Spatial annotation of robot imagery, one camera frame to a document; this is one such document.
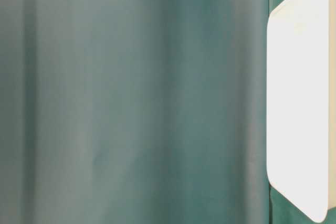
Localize green table cloth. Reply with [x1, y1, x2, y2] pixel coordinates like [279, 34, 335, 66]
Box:
[0, 0, 336, 224]

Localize white plastic case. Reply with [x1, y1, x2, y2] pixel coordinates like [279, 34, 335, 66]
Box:
[266, 0, 335, 223]

